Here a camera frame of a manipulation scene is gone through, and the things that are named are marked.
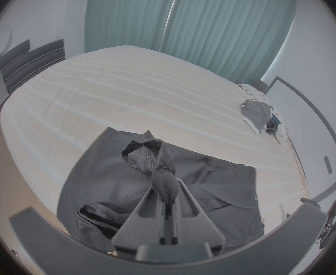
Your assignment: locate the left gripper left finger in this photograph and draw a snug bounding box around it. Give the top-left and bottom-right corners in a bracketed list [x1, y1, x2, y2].
[112, 186, 166, 250]

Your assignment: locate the white garment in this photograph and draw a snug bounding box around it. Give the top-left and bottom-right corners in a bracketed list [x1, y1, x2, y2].
[274, 124, 289, 144]

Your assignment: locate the blue-green curtain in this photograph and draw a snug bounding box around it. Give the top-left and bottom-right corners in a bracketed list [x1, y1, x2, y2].
[159, 0, 297, 84]
[84, 0, 183, 54]

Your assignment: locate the bed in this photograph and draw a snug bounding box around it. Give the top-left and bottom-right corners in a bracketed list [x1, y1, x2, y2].
[0, 45, 336, 237]

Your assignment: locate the grey garment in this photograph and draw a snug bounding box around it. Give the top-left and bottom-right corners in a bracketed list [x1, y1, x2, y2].
[240, 100, 273, 134]

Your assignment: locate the grey bedside table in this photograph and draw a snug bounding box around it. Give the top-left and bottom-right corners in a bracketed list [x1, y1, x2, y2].
[251, 79, 268, 90]

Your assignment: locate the white printed pillow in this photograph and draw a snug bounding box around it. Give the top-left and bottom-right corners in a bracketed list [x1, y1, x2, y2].
[237, 83, 271, 105]

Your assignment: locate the black T-shirt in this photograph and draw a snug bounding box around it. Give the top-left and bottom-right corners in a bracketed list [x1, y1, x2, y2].
[56, 127, 265, 253]

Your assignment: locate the black chest of drawers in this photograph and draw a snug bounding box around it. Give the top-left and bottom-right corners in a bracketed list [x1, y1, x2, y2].
[0, 39, 65, 121]

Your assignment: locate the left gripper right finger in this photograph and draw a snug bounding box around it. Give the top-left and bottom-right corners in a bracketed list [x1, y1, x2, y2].
[171, 179, 225, 247]

